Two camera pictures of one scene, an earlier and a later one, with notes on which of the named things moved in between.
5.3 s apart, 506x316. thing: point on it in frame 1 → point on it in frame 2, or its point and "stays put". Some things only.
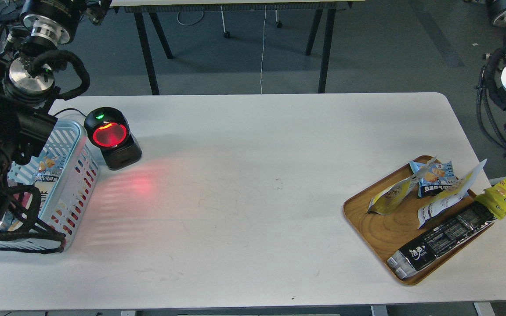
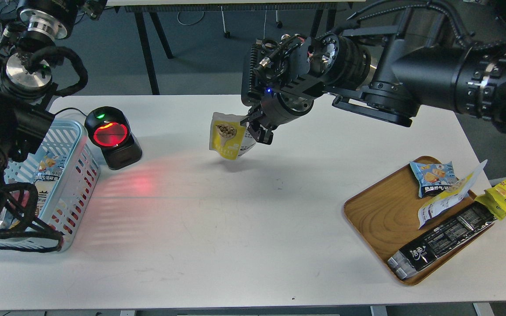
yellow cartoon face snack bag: (503, 199) stays put
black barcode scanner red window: (107, 128) stays put
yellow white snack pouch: (387, 201) → (229, 138)
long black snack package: (406, 262) stays put
